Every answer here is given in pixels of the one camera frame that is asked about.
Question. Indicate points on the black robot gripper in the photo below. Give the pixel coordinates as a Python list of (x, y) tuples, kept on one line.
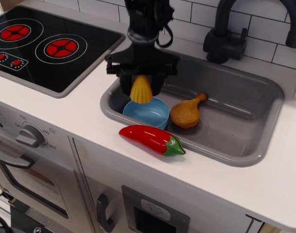
[(142, 60)]

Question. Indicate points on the yellow toy corn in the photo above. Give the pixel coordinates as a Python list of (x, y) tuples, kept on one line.
[(141, 91)]

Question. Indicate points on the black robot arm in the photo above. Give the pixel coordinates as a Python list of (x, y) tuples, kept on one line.
[(147, 19)]

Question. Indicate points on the light blue plastic bowl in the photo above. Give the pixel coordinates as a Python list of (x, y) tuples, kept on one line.
[(155, 113)]

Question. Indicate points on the grey plastic sink basin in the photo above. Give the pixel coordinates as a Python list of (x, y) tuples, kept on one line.
[(237, 118)]

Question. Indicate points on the toy chicken drumstick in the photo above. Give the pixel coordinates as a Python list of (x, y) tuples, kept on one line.
[(186, 113)]

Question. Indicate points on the red toy chili pepper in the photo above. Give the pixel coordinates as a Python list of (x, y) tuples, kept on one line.
[(155, 139)]

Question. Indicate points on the black toy faucet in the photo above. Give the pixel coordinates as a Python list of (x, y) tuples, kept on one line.
[(220, 45)]

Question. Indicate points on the black toy stovetop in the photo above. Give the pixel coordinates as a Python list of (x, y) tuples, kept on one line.
[(49, 53)]

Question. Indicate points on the grey oven knob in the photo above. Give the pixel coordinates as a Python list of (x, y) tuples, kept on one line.
[(30, 136)]

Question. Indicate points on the grey cabinet door handle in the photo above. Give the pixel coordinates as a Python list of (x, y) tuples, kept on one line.
[(104, 223)]

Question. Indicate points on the grey oven door handle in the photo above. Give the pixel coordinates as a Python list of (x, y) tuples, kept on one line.
[(12, 158)]

